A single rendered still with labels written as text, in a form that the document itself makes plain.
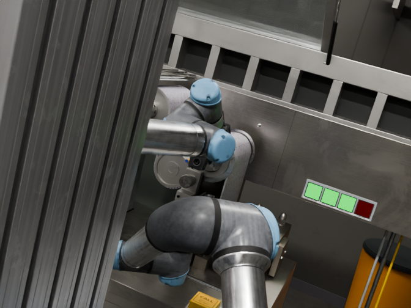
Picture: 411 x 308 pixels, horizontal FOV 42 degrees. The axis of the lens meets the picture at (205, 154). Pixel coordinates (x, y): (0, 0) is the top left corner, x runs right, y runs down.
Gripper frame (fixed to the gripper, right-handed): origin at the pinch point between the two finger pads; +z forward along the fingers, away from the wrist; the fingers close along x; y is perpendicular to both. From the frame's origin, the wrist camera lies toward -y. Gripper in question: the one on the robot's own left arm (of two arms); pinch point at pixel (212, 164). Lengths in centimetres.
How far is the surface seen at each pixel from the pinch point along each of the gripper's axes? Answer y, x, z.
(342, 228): 93, -41, 218
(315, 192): 18.8, -28.8, 31.5
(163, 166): -2.4, 16.8, 8.1
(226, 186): -0.7, -4.4, 9.9
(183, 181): -7.9, 5.9, 0.8
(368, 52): 187, -19, 141
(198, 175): -3.2, 3.5, 3.7
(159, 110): 10.8, 23.0, -2.5
